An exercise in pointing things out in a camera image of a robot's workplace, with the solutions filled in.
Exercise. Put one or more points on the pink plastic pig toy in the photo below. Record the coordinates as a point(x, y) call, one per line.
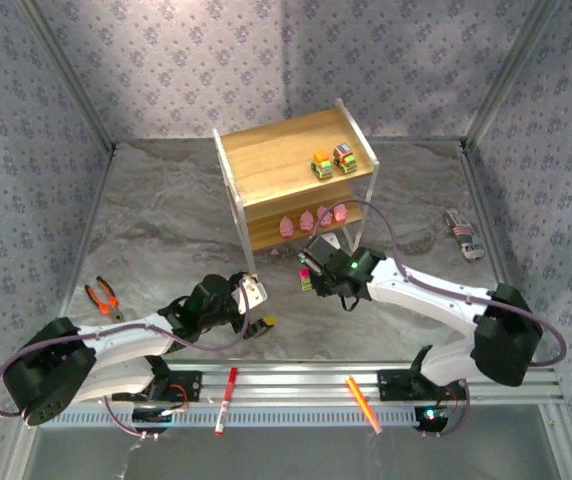
point(306, 221)
point(341, 214)
point(324, 216)
point(286, 227)

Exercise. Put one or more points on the green truck toy orange drum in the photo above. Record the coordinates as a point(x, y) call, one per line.
point(322, 164)

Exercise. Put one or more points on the green truck toy grey box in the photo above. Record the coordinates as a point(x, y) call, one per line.
point(345, 158)

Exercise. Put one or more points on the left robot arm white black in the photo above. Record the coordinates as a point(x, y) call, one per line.
point(126, 337)

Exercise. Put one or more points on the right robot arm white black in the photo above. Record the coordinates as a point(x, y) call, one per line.
point(431, 295)

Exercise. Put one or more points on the green truck toy pink drum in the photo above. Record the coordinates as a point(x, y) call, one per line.
point(306, 281)

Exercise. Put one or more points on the red marker pen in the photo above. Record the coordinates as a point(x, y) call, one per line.
point(227, 400)

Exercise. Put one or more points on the striped white handheld tool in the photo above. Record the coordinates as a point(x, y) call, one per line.
point(463, 234)

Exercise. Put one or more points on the orange marker pen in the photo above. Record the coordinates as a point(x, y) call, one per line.
point(363, 404)

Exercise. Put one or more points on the black round controller board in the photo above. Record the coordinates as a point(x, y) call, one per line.
point(432, 417)
point(151, 417)

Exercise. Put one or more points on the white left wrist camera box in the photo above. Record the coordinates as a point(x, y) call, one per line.
point(253, 295)

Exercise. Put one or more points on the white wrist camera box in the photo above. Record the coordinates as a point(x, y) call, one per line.
point(253, 295)
point(322, 247)

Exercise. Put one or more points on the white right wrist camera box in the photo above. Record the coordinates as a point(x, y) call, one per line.
point(322, 247)

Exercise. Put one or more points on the aluminium mounting rail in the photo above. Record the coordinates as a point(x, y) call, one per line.
point(291, 385)

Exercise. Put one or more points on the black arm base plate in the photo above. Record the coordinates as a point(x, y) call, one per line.
point(393, 385)
point(188, 387)

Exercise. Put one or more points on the wooden shelf white metal frame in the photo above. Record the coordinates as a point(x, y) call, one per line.
point(276, 155)

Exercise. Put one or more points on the aluminium frame side bar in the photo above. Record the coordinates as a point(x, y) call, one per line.
point(486, 210)
point(93, 200)

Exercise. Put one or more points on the aluminium frame post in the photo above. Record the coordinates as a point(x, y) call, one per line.
point(66, 75)
point(511, 75)

